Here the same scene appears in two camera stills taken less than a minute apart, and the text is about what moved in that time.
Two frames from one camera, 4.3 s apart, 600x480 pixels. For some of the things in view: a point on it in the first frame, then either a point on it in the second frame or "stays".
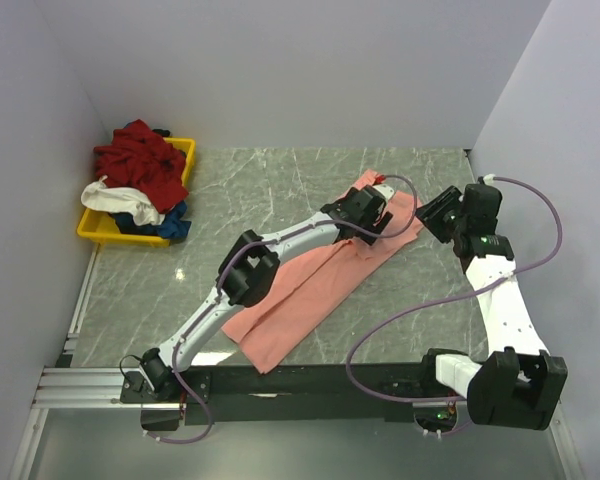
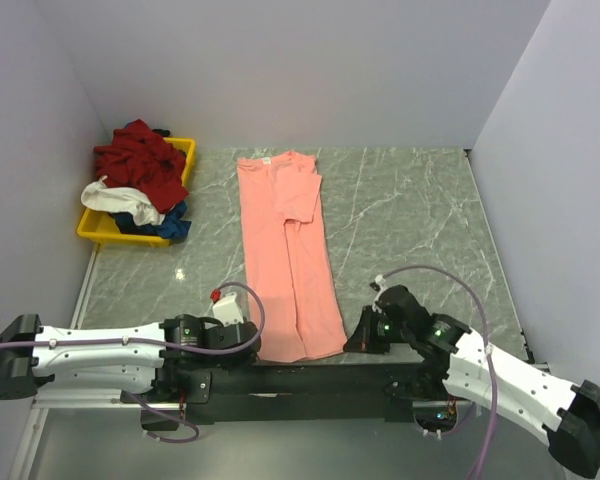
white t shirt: [101, 197] stays
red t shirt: [144, 161] stays
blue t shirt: [173, 226] stays
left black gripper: [380, 222] → [250, 358]
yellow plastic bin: [99, 227] stays
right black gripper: [430, 212] → [363, 340]
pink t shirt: [310, 282] → [290, 267]
